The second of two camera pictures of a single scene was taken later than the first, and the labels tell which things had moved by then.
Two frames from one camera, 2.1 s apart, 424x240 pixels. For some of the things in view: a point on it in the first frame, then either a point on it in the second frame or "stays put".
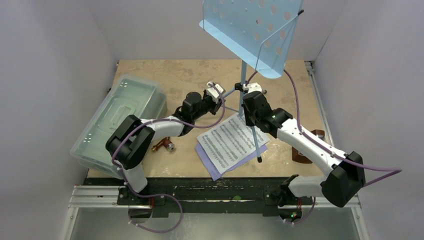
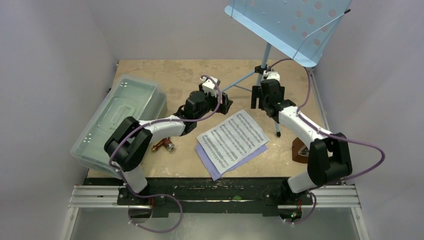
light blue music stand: (260, 31) to (301, 29)
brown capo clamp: (165, 142) stays put
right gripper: (248, 102) to (260, 100)
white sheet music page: (226, 143) stays put
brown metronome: (301, 158) stays put
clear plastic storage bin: (143, 97) stays put
